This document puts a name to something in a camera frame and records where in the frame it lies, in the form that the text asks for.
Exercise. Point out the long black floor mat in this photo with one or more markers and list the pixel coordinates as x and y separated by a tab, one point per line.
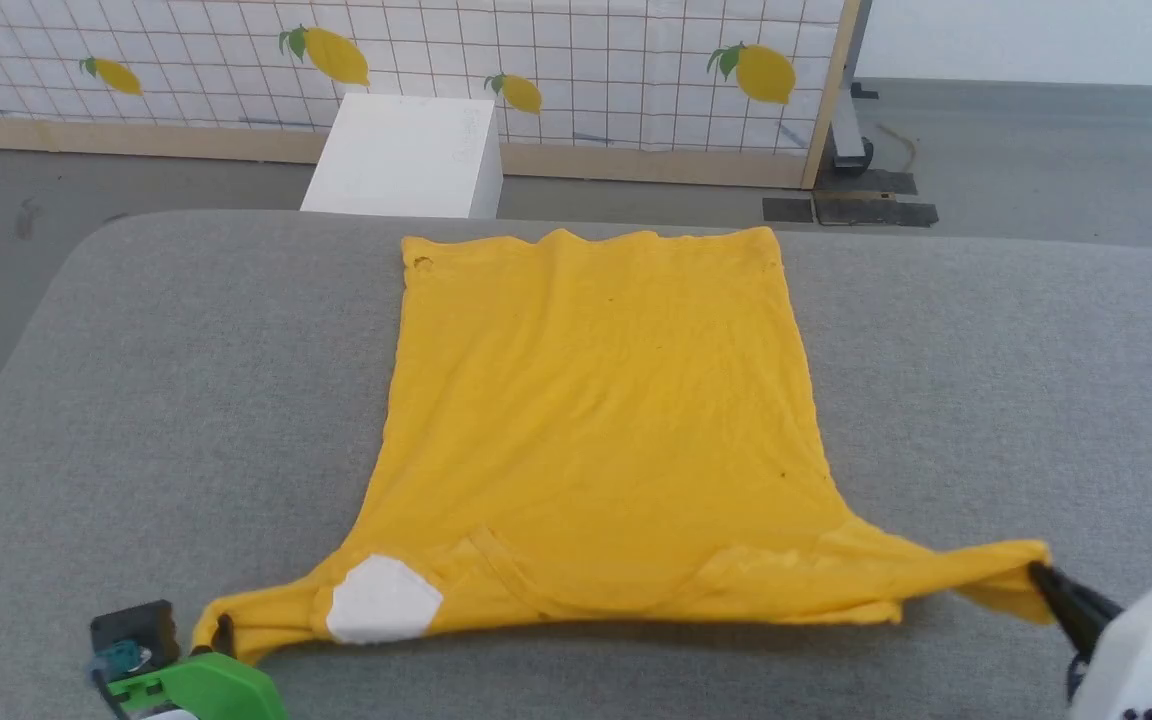
876	212

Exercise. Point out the dark floor plate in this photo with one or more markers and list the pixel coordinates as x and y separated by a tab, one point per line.
871	182

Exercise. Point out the yellow garment with white patch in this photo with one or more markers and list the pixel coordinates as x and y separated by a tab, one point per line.
596	420

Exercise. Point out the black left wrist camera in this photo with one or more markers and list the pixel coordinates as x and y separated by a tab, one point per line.
136	625

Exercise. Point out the small black floor mat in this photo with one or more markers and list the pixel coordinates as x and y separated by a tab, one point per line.
788	210

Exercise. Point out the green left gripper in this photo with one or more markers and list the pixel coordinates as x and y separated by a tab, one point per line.
206	690

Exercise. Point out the white box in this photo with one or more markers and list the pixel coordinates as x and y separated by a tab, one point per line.
406	155

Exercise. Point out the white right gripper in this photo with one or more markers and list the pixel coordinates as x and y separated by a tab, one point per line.
1146	640

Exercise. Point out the grey metal stand leg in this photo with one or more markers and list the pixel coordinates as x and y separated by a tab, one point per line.
851	130

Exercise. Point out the lemon print partition screen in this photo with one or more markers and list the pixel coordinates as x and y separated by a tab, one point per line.
556	70

